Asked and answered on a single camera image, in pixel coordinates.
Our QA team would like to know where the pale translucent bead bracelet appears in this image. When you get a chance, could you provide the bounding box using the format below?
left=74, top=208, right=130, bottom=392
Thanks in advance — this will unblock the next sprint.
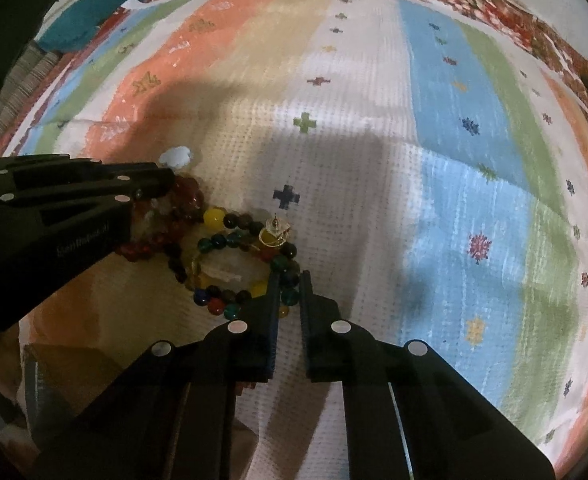
left=189, top=250, right=275, bottom=293

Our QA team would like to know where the teal quilted pillow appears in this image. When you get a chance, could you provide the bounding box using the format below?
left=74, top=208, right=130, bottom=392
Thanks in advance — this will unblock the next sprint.
left=38, top=0, right=151, bottom=54

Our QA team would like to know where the gold earring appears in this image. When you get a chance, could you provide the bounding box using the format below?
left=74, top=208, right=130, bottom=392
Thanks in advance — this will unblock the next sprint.
left=258, top=212, right=295, bottom=251

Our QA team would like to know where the grey striped cushion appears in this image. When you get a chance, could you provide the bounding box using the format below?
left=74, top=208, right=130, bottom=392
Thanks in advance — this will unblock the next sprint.
left=0, top=42, right=68, bottom=157

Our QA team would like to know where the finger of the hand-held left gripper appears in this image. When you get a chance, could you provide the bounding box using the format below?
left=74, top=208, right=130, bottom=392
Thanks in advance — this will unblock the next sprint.
left=0, top=156, right=175, bottom=206
left=4, top=194, right=136, bottom=246

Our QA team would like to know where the dark red bead bracelet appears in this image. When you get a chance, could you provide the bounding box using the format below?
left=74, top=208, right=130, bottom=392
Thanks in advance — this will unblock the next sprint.
left=115, top=175, right=207, bottom=283

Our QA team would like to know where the striped woven mat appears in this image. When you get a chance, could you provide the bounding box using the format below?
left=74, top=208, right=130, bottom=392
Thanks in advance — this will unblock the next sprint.
left=0, top=0, right=588, bottom=478

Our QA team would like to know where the white flower charm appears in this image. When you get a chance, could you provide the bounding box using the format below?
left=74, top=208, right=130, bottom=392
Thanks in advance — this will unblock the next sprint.
left=159, top=146, right=195, bottom=169

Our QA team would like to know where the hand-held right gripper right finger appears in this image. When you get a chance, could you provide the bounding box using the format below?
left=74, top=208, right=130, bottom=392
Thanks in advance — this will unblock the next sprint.
left=300, top=270, right=557, bottom=480

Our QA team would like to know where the multicolour bead bracelet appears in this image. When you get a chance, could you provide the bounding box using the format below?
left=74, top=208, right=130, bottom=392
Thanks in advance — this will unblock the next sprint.
left=193, top=207, right=302, bottom=321

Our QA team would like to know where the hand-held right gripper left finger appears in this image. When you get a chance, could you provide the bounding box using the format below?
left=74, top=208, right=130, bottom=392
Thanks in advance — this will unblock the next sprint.
left=34, top=271, right=281, bottom=480

